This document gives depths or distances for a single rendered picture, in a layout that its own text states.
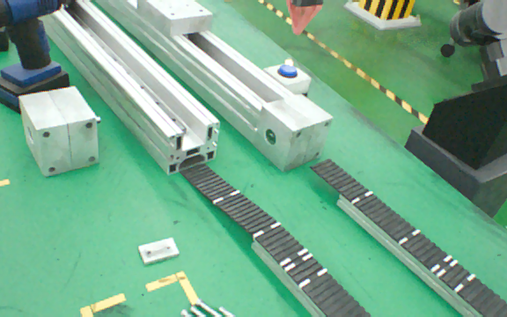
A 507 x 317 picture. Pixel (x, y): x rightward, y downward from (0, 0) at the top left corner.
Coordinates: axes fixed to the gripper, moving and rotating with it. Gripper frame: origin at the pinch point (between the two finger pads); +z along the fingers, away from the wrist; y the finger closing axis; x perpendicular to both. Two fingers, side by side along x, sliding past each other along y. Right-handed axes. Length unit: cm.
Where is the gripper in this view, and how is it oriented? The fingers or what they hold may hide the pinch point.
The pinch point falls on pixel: (297, 30)
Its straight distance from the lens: 99.8
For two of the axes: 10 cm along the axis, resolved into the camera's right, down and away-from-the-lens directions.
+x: 6.0, 5.7, -5.6
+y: -7.8, 2.8, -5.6
